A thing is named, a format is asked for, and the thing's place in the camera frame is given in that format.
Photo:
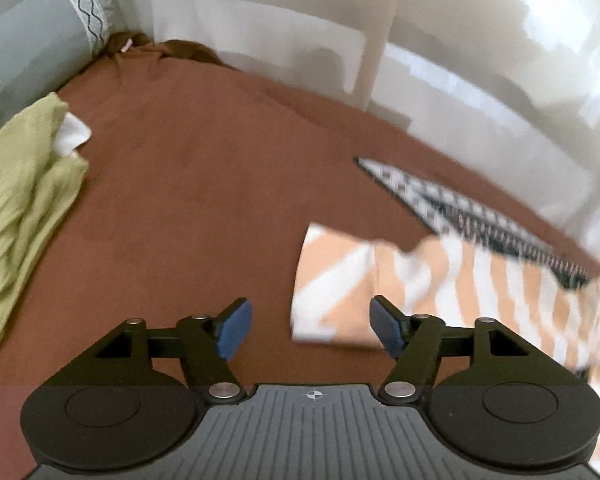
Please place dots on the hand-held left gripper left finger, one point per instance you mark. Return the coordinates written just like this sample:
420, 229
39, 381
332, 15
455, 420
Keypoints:
235, 330

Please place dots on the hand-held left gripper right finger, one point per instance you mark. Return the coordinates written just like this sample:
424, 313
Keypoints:
387, 330

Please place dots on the orange white striped shirt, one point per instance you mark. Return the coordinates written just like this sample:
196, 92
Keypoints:
505, 300

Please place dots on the dark blue patterned mat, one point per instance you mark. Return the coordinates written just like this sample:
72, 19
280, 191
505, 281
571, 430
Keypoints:
470, 220

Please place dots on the light green cloth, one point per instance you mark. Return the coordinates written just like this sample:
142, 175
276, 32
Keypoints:
20, 200

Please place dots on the white cloth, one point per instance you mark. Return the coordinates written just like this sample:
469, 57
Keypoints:
72, 132

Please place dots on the grey bolster pillow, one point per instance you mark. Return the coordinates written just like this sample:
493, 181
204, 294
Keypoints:
25, 45

